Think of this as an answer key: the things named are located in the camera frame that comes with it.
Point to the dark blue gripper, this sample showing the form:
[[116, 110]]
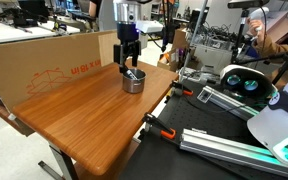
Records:
[[128, 33]]

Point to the white VR controller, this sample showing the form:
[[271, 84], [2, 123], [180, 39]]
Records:
[[259, 13]]

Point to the brown sleeved forearm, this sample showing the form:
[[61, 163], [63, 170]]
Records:
[[277, 50]]

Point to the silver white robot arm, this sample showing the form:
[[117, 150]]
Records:
[[127, 11]]

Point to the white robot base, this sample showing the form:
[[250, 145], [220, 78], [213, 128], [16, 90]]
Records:
[[274, 126]]

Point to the silver metal pot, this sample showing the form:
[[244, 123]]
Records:
[[134, 86]]

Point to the operator bare hand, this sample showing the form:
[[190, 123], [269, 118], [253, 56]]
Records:
[[256, 30]]

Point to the grey partition panel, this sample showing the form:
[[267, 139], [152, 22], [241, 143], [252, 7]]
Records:
[[106, 15]]

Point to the small brown cardboard box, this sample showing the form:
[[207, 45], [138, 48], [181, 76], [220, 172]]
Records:
[[180, 39]]

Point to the silver metal pole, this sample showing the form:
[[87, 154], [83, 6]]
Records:
[[194, 36]]

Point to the black orange bar clamp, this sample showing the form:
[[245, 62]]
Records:
[[167, 134], [187, 92]]

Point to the black perforated breadboard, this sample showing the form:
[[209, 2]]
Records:
[[190, 113]]

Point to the black computer monitor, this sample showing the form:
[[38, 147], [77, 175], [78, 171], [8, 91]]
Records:
[[34, 8]]

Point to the brown cardboard box panel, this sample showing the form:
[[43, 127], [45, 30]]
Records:
[[17, 63]]

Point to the white VR headset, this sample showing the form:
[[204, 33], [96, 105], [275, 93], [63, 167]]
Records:
[[237, 71]]

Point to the blue plastic bin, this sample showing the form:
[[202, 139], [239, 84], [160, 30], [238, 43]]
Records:
[[249, 51]]

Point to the white work table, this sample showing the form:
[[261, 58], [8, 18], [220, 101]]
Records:
[[4, 33]]

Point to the grey metal table leg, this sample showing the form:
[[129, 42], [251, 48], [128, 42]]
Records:
[[62, 160]]

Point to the person in brown clothing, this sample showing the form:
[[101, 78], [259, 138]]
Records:
[[272, 73]]

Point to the flat cardboard sheet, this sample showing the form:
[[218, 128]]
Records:
[[280, 23]]

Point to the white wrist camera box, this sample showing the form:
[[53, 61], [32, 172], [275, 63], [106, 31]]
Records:
[[149, 26]]

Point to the short aluminium extrusion rail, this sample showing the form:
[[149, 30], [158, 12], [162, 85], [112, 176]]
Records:
[[224, 101]]

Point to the black camera stand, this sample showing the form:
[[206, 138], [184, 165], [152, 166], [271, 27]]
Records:
[[239, 40]]

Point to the black stereo camera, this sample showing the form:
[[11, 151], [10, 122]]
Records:
[[247, 3]]

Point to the long aluminium extrusion rail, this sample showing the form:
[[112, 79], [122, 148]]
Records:
[[217, 146]]

